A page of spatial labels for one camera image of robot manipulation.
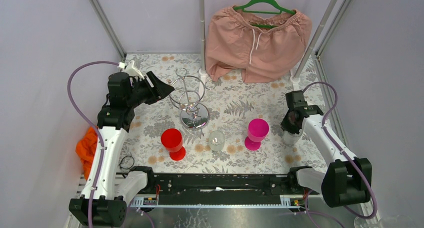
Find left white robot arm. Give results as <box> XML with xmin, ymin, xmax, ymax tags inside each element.
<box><xmin>69</xmin><ymin>71</ymin><xmax>174</xmax><ymax>227</ymax></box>

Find floral table mat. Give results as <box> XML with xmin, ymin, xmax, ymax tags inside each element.
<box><xmin>118</xmin><ymin>70</ymin><xmax>327</xmax><ymax>174</ymax></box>

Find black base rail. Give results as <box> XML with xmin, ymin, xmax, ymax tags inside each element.
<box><xmin>131</xmin><ymin>166</ymin><xmax>307</xmax><ymax>208</ymax></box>

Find small black ring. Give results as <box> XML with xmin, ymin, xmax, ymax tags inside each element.
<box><xmin>119</xmin><ymin>155</ymin><xmax>136</xmax><ymax>171</ymax></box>

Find clear glass bottom corner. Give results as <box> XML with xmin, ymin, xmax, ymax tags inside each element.
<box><xmin>354</xmin><ymin>216</ymin><xmax>371</xmax><ymax>228</ymax></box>

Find pink drawstring shorts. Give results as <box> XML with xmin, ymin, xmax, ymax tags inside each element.
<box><xmin>205</xmin><ymin>7</ymin><xmax>313</xmax><ymax>83</ymax></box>

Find green clothes hanger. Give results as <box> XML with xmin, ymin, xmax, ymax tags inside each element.
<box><xmin>233</xmin><ymin>0</ymin><xmax>296</xmax><ymax>15</ymax></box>

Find red plastic wine glass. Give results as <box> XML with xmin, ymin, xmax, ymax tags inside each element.
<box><xmin>160</xmin><ymin>128</ymin><xmax>186</xmax><ymax>161</ymax></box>

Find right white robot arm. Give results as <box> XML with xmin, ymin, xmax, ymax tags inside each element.
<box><xmin>280</xmin><ymin>90</ymin><xmax>372</xmax><ymax>207</ymax></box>

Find pink plastic wine glass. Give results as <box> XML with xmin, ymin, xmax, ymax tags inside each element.
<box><xmin>244</xmin><ymin>118</ymin><xmax>270</xmax><ymax>151</ymax></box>

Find clear wine glass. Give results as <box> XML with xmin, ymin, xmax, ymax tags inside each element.
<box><xmin>282</xmin><ymin>130</ymin><xmax>303</xmax><ymax>146</ymax></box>
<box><xmin>208</xmin><ymin>130</ymin><xmax>226</xmax><ymax>151</ymax></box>

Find chrome wire glass rack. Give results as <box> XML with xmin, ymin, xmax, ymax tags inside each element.
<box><xmin>169</xmin><ymin>68</ymin><xmax>211</xmax><ymax>129</ymax></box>

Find orange cloth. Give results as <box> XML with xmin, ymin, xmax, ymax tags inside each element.
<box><xmin>75</xmin><ymin>126</ymin><xmax>98</xmax><ymax>180</ymax></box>

